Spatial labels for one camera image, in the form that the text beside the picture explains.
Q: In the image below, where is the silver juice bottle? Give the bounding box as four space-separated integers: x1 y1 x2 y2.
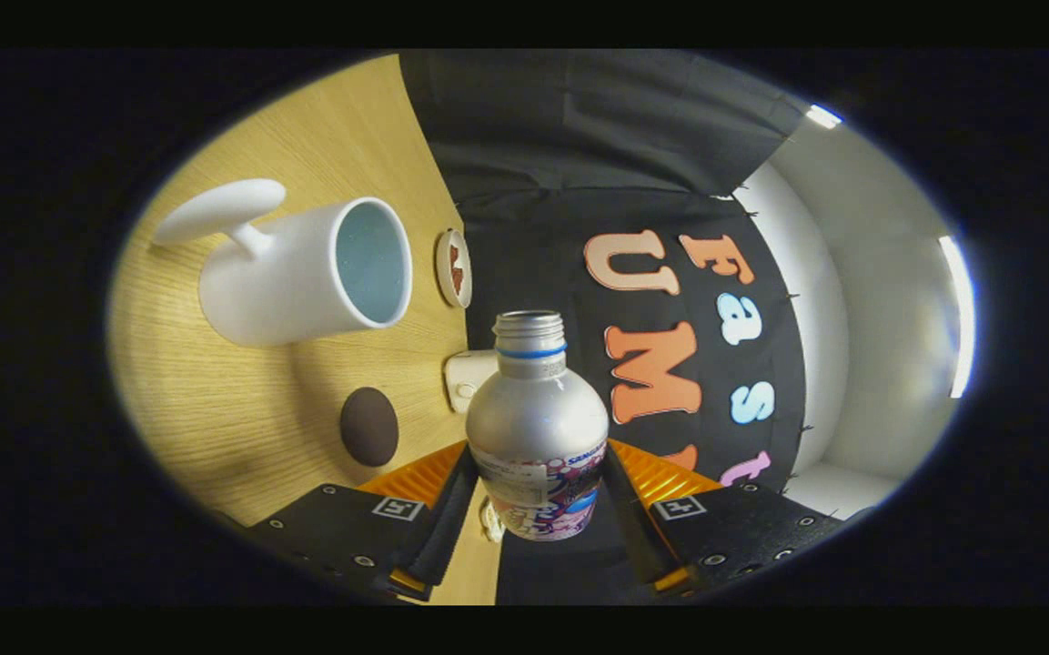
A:
466 310 610 542

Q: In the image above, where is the dark brown round coaster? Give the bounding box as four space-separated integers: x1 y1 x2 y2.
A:
339 387 400 468

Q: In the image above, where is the white toaster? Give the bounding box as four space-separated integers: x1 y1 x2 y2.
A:
444 349 499 414

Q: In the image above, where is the wooden table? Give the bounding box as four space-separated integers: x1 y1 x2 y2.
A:
108 55 502 606

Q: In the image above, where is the large ceiling light panel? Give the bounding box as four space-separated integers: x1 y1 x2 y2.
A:
938 236 977 399

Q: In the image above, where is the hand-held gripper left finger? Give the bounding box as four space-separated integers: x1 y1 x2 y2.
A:
247 441 479 603

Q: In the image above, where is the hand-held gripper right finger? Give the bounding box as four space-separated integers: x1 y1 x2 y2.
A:
601 439 843 597

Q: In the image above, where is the white cup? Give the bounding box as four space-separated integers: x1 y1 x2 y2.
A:
151 178 414 348

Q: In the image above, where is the white plate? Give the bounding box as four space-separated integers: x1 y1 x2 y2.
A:
435 228 473 308

